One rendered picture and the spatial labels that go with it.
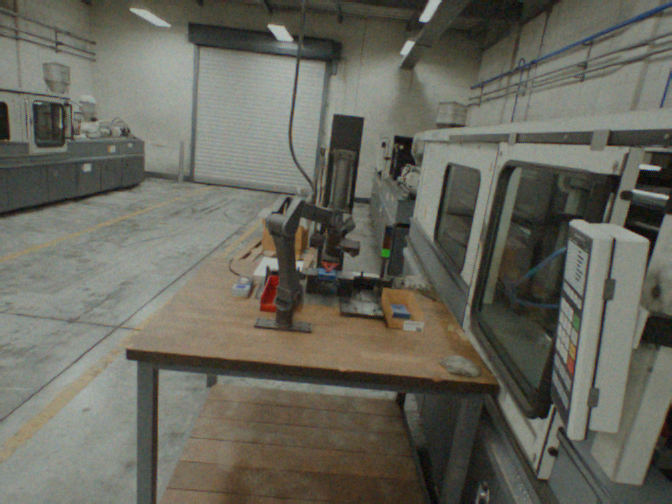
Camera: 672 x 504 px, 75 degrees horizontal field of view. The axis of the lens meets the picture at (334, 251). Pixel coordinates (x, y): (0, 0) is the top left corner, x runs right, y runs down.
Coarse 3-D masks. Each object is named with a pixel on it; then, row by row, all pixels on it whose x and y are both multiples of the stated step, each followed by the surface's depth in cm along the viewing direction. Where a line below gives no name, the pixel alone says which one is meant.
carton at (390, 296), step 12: (384, 288) 184; (384, 300) 178; (396, 300) 186; (408, 300) 186; (384, 312) 175; (408, 312) 179; (420, 312) 164; (396, 324) 162; (408, 324) 162; (420, 324) 162
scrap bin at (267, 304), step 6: (270, 276) 186; (276, 276) 186; (270, 282) 187; (276, 282) 187; (264, 288) 171; (270, 288) 187; (276, 288) 187; (264, 294) 170; (270, 294) 180; (276, 294) 181; (264, 300) 172; (270, 300) 174; (264, 306) 163; (270, 306) 163; (276, 306) 163
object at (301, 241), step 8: (264, 208) 514; (264, 216) 511; (264, 224) 515; (304, 224) 508; (264, 232) 520; (304, 232) 529; (264, 240) 523; (272, 240) 521; (296, 240) 518; (304, 240) 538; (264, 248) 525; (272, 248) 524; (296, 248) 520; (304, 248) 549
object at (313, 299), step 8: (264, 280) 197; (304, 280) 203; (304, 288) 193; (328, 288) 197; (352, 288) 201; (376, 288) 204; (392, 288) 207; (400, 288) 209; (256, 296) 177; (304, 296) 184; (312, 296) 185; (320, 296) 186; (328, 296) 187; (336, 296) 188; (352, 296) 190; (360, 296) 192; (368, 296) 193; (376, 296) 194; (312, 304) 176; (320, 304) 177; (328, 304) 178; (336, 304) 179
